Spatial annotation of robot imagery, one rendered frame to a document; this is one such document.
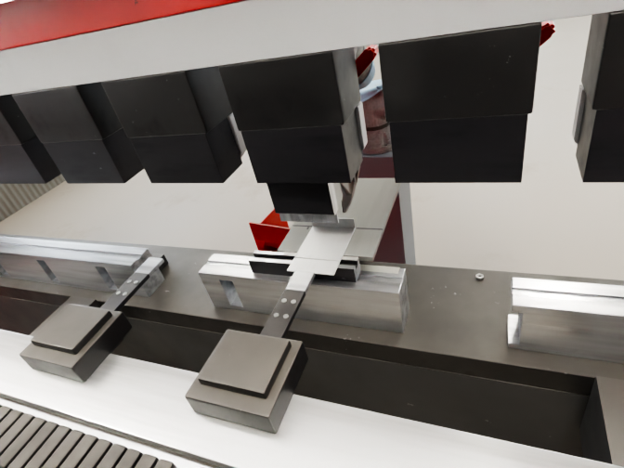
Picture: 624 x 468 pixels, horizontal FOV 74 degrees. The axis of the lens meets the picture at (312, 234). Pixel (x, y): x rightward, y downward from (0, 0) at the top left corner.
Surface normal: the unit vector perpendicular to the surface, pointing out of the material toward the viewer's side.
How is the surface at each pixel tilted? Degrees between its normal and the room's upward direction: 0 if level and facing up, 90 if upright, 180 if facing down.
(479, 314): 0
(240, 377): 0
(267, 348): 0
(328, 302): 90
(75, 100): 90
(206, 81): 90
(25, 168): 90
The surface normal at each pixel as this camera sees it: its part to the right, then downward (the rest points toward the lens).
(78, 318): -0.20, -0.80
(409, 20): -0.34, 0.60
